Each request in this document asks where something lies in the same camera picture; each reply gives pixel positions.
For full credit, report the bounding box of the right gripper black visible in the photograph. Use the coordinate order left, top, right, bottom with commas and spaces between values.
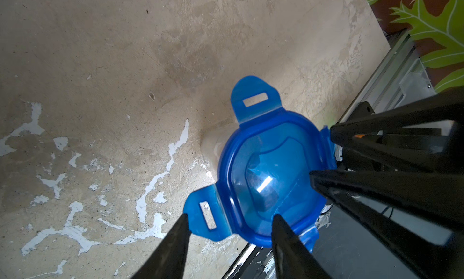
311, 88, 464, 279

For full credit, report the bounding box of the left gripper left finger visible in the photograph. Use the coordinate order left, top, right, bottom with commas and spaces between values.
132, 214, 192, 279

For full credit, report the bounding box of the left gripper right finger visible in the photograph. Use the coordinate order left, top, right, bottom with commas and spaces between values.
271, 215, 331, 279

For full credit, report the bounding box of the blue lid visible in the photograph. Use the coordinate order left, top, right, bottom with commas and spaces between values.
183, 76, 337, 250

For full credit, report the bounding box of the clear cup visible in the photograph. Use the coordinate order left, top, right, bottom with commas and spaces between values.
201, 123, 239, 180

